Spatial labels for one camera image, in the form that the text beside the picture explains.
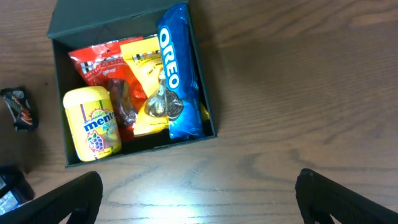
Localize yellow Mentos gum bottle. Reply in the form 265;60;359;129
63;86;122;162

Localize blue small carton box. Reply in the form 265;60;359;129
1;166;35;215

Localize red candy bag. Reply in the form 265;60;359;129
68;36;147;142

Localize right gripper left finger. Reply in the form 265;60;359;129
1;171;103;224

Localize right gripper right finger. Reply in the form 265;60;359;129
295;169;397;224

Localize blue Oreo cookie pack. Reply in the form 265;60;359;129
158;3;205;140

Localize black candy wrapper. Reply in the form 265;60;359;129
1;86;39;131

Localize yellow Hacks candy bag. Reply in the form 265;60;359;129
121;37;209;136

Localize black box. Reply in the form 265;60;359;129
47;0;217;168

